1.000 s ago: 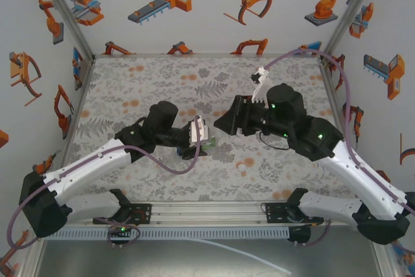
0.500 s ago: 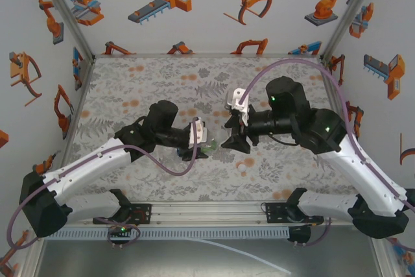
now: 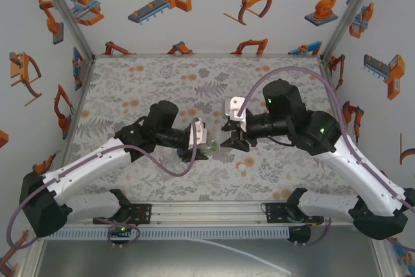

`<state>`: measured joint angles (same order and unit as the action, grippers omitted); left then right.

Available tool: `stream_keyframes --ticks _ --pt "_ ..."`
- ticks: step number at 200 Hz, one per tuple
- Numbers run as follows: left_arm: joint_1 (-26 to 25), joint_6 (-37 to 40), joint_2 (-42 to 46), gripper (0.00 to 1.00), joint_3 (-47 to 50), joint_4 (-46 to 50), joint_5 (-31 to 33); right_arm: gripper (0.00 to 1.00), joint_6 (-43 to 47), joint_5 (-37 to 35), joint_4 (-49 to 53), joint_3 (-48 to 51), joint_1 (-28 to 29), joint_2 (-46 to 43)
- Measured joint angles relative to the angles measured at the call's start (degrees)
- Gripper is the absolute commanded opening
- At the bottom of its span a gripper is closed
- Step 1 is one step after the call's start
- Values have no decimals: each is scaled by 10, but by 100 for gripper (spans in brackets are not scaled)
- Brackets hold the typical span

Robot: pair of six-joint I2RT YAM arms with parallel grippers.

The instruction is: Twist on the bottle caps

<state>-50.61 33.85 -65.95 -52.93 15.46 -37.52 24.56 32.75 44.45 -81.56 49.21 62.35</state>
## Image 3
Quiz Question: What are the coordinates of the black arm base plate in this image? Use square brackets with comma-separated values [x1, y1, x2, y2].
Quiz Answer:
[93, 203, 152, 225]
[265, 202, 324, 225]

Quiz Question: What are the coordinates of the aluminium frame bar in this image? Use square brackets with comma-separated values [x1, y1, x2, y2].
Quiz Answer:
[319, 55, 361, 161]
[93, 52, 322, 60]
[38, 55, 97, 177]

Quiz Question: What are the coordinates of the floral patterned table cloth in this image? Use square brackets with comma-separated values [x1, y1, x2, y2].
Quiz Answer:
[53, 56, 367, 202]

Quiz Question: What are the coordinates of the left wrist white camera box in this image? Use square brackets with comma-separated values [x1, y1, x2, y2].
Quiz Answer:
[187, 117, 209, 147]

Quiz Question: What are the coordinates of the clear green-tinted plastic cup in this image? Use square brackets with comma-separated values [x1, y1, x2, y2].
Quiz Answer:
[200, 139, 219, 157]

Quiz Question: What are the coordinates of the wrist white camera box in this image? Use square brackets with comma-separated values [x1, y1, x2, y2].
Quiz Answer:
[223, 95, 248, 128]
[187, 117, 209, 147]

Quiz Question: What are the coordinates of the clear plastic bottle blue label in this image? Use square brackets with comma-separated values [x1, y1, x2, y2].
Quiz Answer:
[160, 156, 199, 179]

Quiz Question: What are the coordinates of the white slotted cable duct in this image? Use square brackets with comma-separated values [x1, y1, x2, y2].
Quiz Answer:
[44, 227, 291, 241]

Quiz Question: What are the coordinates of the black controller board green light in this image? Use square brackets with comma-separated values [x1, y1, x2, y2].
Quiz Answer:
[108, 224, 134, 241]

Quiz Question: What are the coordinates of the wide aluminium mounting rail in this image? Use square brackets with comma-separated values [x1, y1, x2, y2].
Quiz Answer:
[30, 200, 385, 228]

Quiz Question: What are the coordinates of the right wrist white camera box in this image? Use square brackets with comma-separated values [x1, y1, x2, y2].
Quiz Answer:
[223, 95, 248, 128]

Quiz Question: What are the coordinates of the black controller box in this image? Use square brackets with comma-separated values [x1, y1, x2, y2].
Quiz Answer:
[287, 224, 312, 244]

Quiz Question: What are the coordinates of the thin white tube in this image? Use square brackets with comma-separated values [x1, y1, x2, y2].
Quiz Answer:
[187, 237, 292, 274]

